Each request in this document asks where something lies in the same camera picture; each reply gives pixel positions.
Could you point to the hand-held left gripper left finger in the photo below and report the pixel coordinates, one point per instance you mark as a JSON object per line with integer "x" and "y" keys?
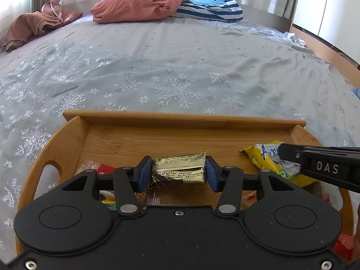
{"x": 144, "y": 174}

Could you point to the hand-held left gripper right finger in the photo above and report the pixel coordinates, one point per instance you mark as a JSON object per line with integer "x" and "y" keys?
{"x": 213, "y": 174}

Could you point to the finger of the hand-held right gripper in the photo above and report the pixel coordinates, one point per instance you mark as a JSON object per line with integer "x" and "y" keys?
{"x": 289, "y": 152}

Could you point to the yellow snack packet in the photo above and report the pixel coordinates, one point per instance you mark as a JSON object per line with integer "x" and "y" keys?
{"x": 263, "y": 157}

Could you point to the gold foil snack packet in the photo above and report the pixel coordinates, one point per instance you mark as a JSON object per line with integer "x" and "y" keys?
{"x": 180, "y": 166}

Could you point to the red wafer packet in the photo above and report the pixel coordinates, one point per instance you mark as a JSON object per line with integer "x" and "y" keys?
{"x": 105, "y": 170}

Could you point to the wooden tray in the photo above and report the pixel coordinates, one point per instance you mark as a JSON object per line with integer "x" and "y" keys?
{"x": 168, "y": 140}

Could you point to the red peanut packet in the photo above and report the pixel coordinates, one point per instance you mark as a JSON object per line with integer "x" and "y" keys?
{"x": 344, "y": 247}

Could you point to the blue cloth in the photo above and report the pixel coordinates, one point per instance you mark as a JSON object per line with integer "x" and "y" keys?
{"x": 357, "y": 92}

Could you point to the crumpled white plastic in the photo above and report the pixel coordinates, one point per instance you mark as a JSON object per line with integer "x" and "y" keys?
{"x": 294, "y": 39}

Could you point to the thin black stick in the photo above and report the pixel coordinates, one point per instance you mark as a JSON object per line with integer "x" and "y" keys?
{"x": 64, "y": 91}

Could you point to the white wardrobe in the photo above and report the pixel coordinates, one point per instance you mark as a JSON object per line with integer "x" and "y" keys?
{"x": 329, "y": 5}

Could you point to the blue striped pillow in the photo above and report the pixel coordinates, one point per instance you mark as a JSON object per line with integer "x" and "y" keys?
{"x": 213, "y": 5}

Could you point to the pink pillow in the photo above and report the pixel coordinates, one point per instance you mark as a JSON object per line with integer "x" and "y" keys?
{"x": 135, "y": 5}

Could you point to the dusty pink cloth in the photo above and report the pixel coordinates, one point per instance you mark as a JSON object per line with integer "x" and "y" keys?
{"x": 33, "y": 25}

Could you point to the wooden bed frame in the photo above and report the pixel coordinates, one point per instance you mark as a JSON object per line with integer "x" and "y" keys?
{"x": 323, "y": 46}

